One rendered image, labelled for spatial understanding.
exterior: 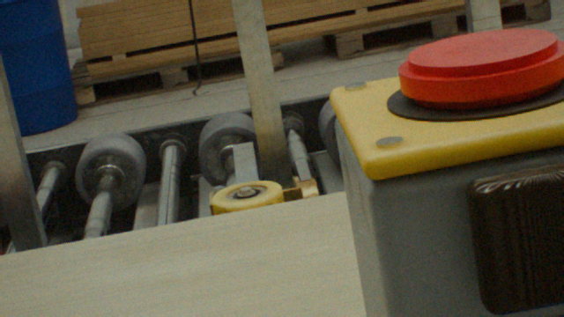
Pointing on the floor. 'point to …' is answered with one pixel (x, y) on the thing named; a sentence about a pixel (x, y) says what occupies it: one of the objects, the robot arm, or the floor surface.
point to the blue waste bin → (37, 64)
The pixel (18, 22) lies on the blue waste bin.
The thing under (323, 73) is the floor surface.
